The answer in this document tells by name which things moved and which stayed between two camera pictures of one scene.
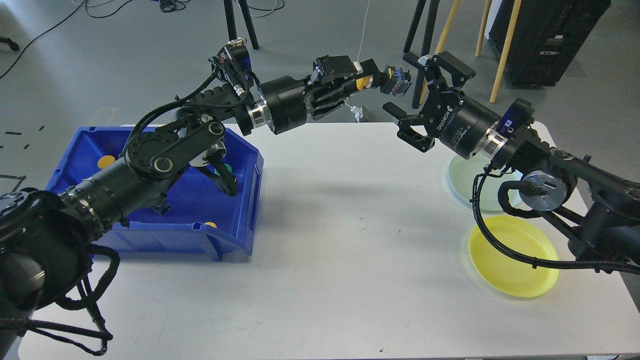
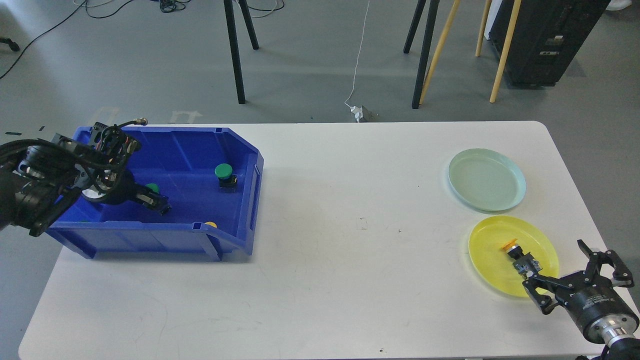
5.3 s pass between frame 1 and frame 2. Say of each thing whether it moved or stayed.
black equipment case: stayed
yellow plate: stayed
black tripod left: stayed
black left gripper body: moved
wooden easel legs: stayed
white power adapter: stayed
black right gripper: moved
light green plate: stayed
